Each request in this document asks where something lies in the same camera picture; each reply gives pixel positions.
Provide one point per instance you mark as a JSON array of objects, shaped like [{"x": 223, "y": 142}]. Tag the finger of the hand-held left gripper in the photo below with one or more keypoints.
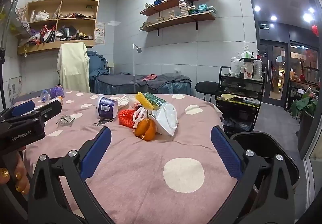
[
  {"x": 47, "y": 112},
  {"x": 22, "y": 107}
]

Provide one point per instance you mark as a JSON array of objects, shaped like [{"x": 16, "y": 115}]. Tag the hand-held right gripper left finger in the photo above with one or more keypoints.
[{"x": 96, "y": 149}]

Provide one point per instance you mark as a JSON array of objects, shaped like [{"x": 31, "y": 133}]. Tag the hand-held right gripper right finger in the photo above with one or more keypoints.
[{"x": 225, "y": 149}]

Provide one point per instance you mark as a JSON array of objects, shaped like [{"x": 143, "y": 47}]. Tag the foil wrapper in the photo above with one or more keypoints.
[{"x": 66, "y": 120}]

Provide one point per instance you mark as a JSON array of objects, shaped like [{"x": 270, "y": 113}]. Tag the purple paper cup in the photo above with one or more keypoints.
[{"x": 107, "y": 108}]

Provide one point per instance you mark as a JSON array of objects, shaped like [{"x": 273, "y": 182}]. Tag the orange mesh net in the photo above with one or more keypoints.
[{"x": 125, "y": 117}]

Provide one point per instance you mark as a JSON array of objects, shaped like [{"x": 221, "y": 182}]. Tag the dark brown bin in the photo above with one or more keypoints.
[{"x": 276, "y": 143}]

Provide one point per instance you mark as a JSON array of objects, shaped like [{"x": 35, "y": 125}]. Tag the white plastic bag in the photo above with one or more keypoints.
[{"x": 139, "y": 113}]

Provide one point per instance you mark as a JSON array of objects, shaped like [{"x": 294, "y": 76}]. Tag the white face mask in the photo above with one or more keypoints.
[{"x": 166, "y": 116}]

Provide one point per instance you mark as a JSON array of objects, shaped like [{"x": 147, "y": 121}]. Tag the yellow snack packet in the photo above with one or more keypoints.
[{"x": 142, "y": 98}]

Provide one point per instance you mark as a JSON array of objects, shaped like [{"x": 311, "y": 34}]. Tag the green snack packet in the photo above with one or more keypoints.
[{"x": 154, "y": 99}]

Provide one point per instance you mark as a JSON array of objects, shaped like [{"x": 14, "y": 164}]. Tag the person's left hand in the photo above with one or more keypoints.
[{"x": 17, "y": 171}]

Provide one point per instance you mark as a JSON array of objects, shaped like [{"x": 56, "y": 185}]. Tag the white bottle with orange cap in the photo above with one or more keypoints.
[{"x": 56, "y": 100}]

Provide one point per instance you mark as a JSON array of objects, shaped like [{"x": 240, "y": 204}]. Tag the small clear plastic bottle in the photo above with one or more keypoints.
[{"x": 44, "y": 95}]

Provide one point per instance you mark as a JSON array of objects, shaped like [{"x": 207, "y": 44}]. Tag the pink polka dot blanket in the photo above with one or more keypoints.
[{"x": 140, "y": 168}]

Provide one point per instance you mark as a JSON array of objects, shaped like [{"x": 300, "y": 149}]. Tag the black stand pole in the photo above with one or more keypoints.
[{"x": 2, "y": 63}]

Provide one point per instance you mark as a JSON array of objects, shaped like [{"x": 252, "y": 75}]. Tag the cream cloth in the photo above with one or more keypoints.
[{"x": 73, "y": 68}]

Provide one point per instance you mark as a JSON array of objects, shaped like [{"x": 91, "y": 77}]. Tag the yellow towel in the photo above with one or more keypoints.
[{"x": 226, "y": 96}]

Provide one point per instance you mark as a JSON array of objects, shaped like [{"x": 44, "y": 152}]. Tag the black round stool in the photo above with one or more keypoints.
[{"x": 207, "y": 87}]

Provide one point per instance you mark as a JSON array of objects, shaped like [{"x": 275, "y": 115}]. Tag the black trolley cart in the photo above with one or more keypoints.
[{"x": 241, "y": 85}]

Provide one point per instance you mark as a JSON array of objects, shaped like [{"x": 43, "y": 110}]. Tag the blue cloth pile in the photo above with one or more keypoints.
[{"x": 96, "y": 67}]

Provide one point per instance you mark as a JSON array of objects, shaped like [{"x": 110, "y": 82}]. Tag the grey massage bed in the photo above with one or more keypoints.
[{"x": 118, "y": 83}]

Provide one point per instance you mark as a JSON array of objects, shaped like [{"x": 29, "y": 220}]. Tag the bottles on cart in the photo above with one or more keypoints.
[{"x": 248, "y": 69}]

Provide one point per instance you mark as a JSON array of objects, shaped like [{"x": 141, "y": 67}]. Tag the clear pump bottle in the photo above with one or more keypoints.
[{"x": 257, "y": 68}]

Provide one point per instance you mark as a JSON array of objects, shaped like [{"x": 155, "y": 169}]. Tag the red cloth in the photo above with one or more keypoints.
[{"x": 148, "y": 77}]

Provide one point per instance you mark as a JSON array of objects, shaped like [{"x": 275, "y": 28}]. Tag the white floor lamp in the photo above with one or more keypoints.
[{"x": 134, "y": 68}]

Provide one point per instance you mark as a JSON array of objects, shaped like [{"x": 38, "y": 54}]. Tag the potted green plant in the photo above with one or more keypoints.
[{"x": 304, "y": 105}]

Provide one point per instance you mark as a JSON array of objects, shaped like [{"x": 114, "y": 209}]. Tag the glass double door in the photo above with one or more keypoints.
[{"x": 275, "y": 73}]

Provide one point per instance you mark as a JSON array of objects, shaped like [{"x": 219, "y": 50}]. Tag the wooden display table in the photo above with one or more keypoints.
[{"x": 299, "y": 83}]

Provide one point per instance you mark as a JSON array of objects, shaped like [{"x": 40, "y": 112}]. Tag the large white pump bottle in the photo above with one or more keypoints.
[{"x": 246, "y": 51}]

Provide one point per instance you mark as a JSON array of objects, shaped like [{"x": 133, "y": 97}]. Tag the red vase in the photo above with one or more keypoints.
[{"x": 303, "y": 77}]

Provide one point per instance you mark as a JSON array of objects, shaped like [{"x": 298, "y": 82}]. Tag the wooden cubby shelf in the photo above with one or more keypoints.
[{"x": 91, "y": 12}]

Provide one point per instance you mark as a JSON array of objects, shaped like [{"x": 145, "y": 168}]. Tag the green exit sign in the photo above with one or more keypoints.
[{"x": 264, "y": 26}]

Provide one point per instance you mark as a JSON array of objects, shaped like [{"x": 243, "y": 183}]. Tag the red hanging ornament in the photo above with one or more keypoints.
[{"x": 315, "y": 30}]

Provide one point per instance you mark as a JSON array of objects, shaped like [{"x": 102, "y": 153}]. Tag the white wall notice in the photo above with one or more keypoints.
[{"x": 15, "y": 88}]

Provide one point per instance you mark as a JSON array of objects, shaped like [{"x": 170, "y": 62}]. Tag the wall poster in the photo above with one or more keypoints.
[{"x": 100, "y": 33}]

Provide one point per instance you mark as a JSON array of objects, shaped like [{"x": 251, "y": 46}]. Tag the wall shelves with books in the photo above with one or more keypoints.
[{"x": 185, "y": 7}]

